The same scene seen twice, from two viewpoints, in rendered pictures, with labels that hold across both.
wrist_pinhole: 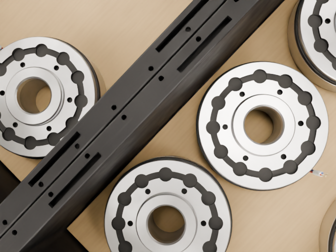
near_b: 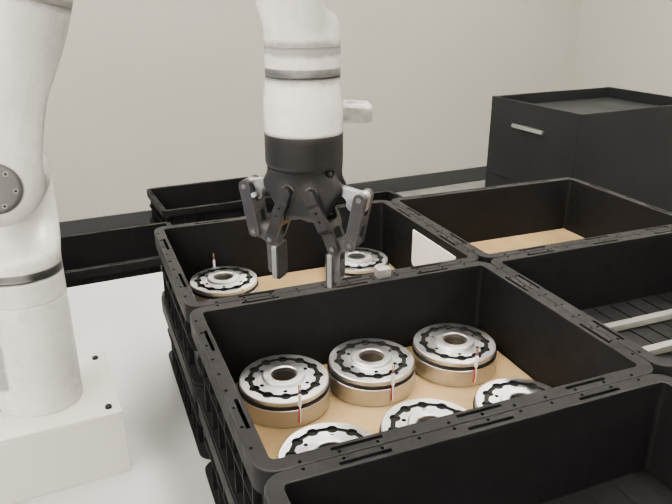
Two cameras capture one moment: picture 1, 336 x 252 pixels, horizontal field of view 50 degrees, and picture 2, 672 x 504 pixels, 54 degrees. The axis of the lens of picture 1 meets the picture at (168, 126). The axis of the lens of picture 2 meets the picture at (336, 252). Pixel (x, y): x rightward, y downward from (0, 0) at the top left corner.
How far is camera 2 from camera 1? 0.69 m
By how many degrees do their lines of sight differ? 64
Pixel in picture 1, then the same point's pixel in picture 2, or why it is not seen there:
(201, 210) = (310, 377)
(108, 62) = not seen: hidden behind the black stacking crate
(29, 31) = not seen: hidden behind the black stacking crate
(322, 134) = (405, 370)
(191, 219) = (301, 374)
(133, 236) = (258, 376)
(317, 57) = (419, 345)
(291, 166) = (379, 379)
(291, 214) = (370, 422)
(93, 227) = not seen: hidden behind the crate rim
